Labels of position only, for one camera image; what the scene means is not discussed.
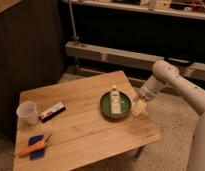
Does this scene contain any blue sponge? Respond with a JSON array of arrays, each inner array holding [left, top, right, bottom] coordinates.
[[28, 135, 45, 160]]

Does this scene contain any white shelf beam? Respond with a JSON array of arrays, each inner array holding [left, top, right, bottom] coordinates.
[[65, 41, 205, 81]]

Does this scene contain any orange carrot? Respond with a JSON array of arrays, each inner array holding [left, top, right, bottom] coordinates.
[[17, 135, 50, 158]]

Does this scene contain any wooden table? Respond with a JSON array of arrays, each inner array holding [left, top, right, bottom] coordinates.
[[13, 71, 161, 171]]

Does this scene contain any black handle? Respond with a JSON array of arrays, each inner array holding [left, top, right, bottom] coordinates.
[[164, 57, 194, 67]]

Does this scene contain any translucent plastic cup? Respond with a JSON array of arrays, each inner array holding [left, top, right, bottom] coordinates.
[[16, 101, 39, 125]]

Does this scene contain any small white bottle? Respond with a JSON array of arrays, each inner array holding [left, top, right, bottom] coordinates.
[[110, 85, 121, 114]]

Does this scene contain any metal vertical pole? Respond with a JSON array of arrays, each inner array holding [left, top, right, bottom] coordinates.
[[68, 0, 79, 46]]

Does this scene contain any black and white eraser block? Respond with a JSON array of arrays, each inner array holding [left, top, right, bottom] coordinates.
[[39, 102, 66, 122]]

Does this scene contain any green ceramic bowl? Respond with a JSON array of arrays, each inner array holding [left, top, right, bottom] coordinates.
[[99, 92, 132, 120]]

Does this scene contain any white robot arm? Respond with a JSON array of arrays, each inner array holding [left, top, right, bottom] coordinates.
[[138, 60, 205, 171]]

